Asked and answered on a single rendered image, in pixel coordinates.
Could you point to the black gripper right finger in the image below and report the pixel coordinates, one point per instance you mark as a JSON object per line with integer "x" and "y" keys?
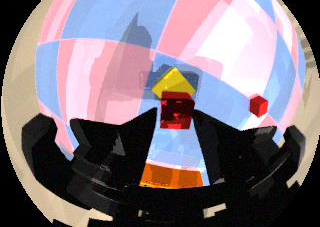
{"x": 223, "y": 146}

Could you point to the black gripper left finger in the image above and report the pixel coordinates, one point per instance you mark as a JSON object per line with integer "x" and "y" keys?
{"x": 131, "y": 140}

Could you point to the yellow cube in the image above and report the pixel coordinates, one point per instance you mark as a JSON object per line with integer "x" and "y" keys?
{"x": 172, "y": 82}

